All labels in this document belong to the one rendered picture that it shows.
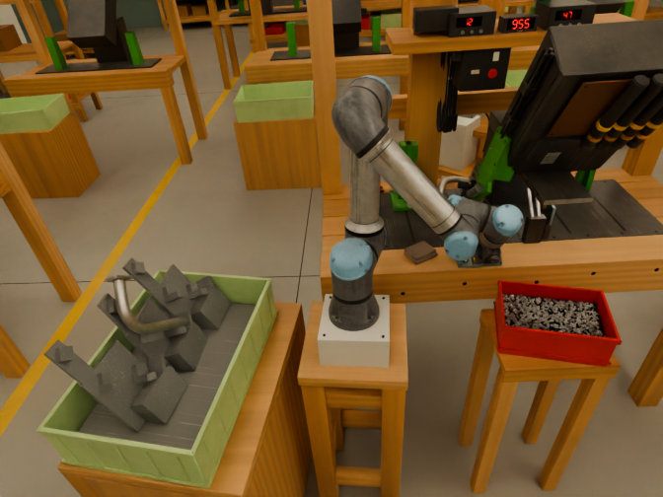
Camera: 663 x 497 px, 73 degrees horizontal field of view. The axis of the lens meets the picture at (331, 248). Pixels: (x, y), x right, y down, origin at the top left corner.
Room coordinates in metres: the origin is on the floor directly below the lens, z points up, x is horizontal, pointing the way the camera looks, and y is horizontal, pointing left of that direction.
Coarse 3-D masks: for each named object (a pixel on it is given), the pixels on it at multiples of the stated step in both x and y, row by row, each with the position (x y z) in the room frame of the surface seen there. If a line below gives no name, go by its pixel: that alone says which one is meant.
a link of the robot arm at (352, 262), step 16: (352, 240) 1.01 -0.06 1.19; (336, 256) 0.95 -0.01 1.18; (352, 256) 0.94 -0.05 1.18; (368, 256) 0.94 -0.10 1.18; (336, 272) 0.92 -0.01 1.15; (352, 272) 0.91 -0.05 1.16; (368, 272) 0.93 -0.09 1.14; (336, 288) 0.92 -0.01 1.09; (352, 288) 0.90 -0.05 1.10; (368, 288) 0.92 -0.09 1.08
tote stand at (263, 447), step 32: (288, 320) 1.11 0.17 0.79; (288, 352) 0.98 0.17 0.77; (256, 384) 0.85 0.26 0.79; (288, 384) 0.93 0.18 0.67; (256, 416) 0.74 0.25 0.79; (288, 416) 0.88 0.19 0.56; (256, 448) 0.65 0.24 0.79; (288, 448) 0.83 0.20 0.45; (96, 480) 0.61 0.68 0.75; (128, 480) 0.59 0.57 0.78; (160, 480) 0.58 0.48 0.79; (224, 480) 0.57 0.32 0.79; (256, 480) 0.60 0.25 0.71; (288, 480) 0.77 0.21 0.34
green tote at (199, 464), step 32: (224, 288) 1.17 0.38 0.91; (256, 288) 1.14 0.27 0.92; (256, 320) 0.98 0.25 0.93; (96, 352) 0.87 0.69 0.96; (256, 352) 0.92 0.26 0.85; (224, 384) 0.73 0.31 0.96; (64, 416) 0.70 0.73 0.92; (224, 416) 0.69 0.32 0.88; (64, 448) 0.63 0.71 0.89; (96, 448) 0.61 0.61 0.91; (128, 448) 0.58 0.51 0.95; (160, 448) 0.57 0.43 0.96; (192, 448) 0.56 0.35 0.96; (224, 448) 0.65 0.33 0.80; (192, 480) 0.56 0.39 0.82
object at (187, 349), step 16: (112, 304) 0.87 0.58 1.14; (144, 304) 0.98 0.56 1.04; (112, 320) 0.86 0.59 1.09; (144, 320) 0.93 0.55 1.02; (160, 320) 0.97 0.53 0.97; (192, 320) 1.00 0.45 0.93; (128, 336) 0.85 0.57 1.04; (176, 336) 0.95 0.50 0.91; (192, 336) 0.96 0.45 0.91; (144, 352) 0.85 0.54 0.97; (160, 352) 0.89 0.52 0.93; (176, 352) 0.88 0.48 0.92; (192, 352) 0.91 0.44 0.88; (176, 368) 0.88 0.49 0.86; (192, 368) 0.87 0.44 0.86
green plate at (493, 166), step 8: (496, 136) 1.49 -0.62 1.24; (504, 136) 1.44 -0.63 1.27; (496, 144) 1.47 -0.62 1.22; (504, 144) 1.41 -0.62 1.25; (488, 152) 1.50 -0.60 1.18; (496, 152) 1.44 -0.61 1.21; (504, 152) 1.40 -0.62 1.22; (488, 160) 1.47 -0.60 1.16; (496, 160) 1.42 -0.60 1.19; (504, 160) 1.41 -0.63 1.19; (480, 168) 1.51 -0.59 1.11; (488, 168) 1.45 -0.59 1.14; (496, 168) 1.40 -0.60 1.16; (504, 168) 1.41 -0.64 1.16; (512, 168) 1.41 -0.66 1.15; (480, 176) 1.48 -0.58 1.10; (488, 176) 1.42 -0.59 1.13; (496, 176) 1.41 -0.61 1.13; (504, 176) 1.41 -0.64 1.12; (512, 176) 1.41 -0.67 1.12
